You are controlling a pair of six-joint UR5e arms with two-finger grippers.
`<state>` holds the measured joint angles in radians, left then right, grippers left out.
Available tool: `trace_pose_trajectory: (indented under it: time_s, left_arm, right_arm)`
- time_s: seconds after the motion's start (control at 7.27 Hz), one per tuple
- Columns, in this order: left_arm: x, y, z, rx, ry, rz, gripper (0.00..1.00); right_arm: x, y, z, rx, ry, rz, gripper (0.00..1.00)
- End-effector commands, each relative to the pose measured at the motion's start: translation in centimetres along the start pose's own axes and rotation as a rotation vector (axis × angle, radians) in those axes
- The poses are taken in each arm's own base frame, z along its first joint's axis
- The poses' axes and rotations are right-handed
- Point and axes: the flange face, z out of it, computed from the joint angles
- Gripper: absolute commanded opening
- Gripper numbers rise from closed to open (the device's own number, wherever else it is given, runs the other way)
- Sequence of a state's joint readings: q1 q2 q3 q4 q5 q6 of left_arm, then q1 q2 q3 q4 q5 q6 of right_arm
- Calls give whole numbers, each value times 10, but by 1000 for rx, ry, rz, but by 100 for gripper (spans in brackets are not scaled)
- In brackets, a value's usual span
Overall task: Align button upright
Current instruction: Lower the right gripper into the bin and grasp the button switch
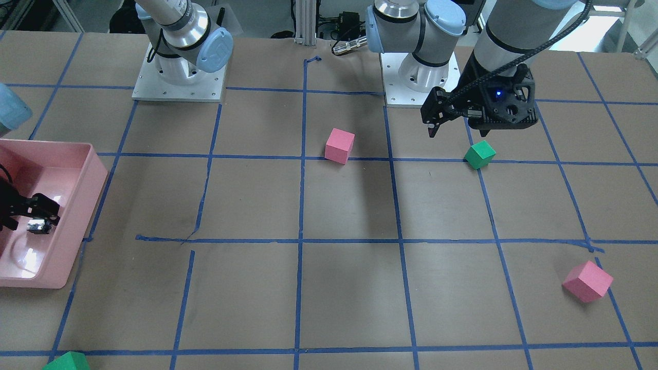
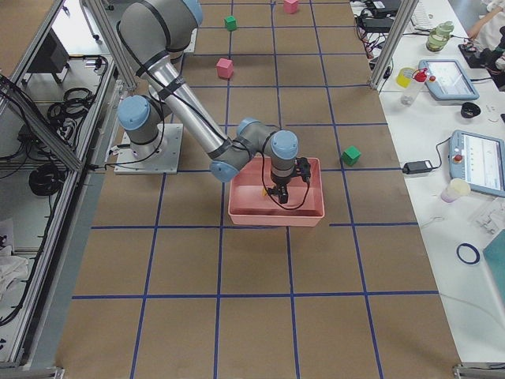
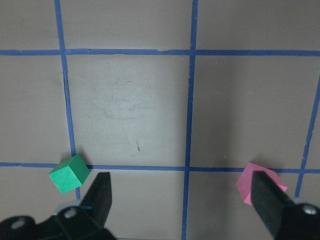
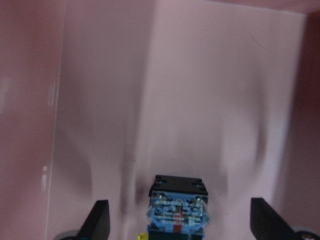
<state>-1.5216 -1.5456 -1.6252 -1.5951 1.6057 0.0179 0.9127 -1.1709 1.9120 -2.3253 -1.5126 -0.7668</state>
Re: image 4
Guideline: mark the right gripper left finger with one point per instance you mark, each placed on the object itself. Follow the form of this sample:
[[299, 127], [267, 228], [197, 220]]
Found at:
[[97, 224]]

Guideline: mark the pink plastic bin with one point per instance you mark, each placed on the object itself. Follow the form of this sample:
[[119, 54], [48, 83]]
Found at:
[[99, 96]]

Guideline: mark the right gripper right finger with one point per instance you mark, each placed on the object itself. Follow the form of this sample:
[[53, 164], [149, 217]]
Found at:
[[266, 223]]

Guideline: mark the yellow push button switch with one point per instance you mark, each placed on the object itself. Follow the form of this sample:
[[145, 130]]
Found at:
[[177, 208]]

